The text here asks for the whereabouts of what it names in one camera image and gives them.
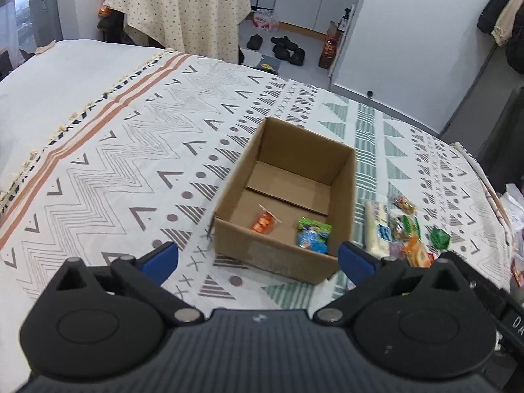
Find dark grey furniture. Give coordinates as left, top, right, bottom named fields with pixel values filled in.
left=477, top=86, right=524, bottom=197

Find white bed sheet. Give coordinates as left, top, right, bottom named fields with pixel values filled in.
left=0, top=39, right=170, bottom=197

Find green and blue snack packet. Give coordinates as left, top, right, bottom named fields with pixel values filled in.
left=295, top=217, right=332, bottom=254

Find dark clothes on chair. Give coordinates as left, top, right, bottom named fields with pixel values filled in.
left=97, top=0, right=125, bottom=44

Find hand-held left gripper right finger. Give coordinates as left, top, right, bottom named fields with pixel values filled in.
left=312, top=241, right=468, bottom=325

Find cardboard box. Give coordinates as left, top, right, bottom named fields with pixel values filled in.
left=213, top=117, right=357, bottom=285

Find cream cake packet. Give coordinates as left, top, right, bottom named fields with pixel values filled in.
left=364, top=200, right=391, bottom=259

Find pack of water bottles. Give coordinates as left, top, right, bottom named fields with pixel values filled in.
left=253, top=8, right=280, bottom=32

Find orange and yellow snack packet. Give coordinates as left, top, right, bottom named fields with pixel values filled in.
left=403, top=237, right=435, bottom=268

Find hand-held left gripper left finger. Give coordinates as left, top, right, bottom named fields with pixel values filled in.
left=53, top=241, right=205, bottom=325

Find white kitchen cabinets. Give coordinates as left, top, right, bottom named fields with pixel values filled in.
left=246, top=0, right=363, bottom=35

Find grey heater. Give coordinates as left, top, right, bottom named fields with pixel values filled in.
left=28, top=0, right=62, bottom=47

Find white door with black handle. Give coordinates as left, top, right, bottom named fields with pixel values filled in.
left=327, top=0, right=500, bottom=136

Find red-brown gift bag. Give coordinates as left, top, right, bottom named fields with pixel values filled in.
left=318, top=20, right=342, bottom=70

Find patterned fringed blanket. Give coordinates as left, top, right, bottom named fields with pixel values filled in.
left=0, top=49, right=518, bottom=377

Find hanging black coat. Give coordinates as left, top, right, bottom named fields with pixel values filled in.
left=477, top=0, right=524, bottom=64

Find white plastic bag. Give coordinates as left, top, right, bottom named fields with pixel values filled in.
left=501, top=183, right=524, bottom=232

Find dark mat with yellow tag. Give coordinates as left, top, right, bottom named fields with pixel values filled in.
left=254, top=55, right=281, bottom=75

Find white paper sheet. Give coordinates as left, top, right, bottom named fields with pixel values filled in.
left=241, top=48, right=263, bottom=67

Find table with dotted tablecloth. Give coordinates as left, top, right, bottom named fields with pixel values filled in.
left=102, top=0, right=251, bottom=64

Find hanging beige garment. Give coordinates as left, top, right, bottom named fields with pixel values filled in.
left=491, top=0, right=522, bottom=47

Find green wrapped candy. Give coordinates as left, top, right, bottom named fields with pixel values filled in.
left=430, top=228, right=451, bottom=250

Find small brown candy packet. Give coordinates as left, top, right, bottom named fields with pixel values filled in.
left=393, top=196, right=417, bottom=215

